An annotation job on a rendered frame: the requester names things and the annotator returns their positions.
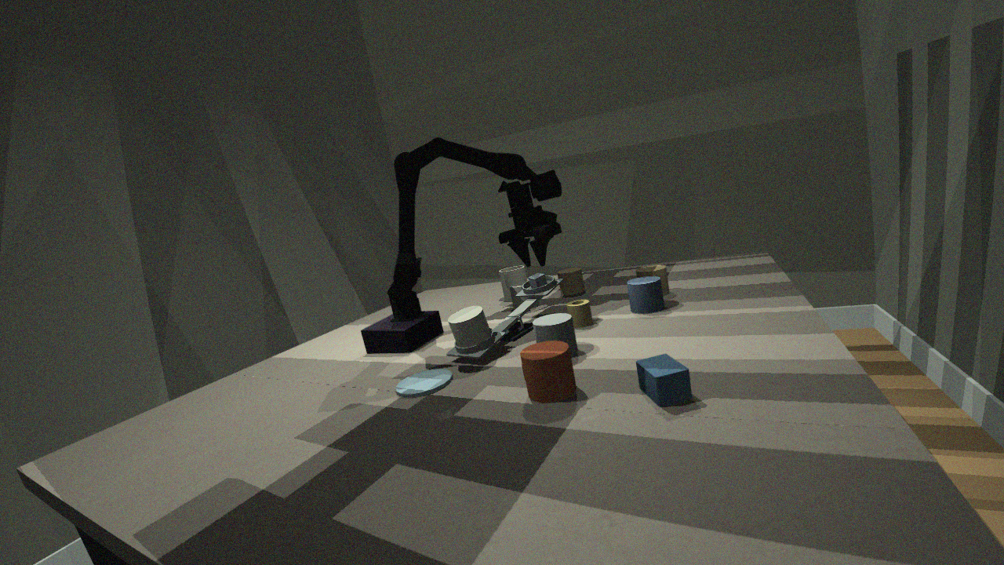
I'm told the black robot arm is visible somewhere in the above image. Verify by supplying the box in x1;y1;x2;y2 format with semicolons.
387;137;562;322

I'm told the reddish-brown cylinder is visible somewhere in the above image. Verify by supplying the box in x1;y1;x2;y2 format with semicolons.
520;341;577;403

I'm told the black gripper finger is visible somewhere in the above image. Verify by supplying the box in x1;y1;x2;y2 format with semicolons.
508;238;531;267
529;236;554;267

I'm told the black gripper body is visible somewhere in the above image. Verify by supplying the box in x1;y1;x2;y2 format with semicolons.
498;203;562;244

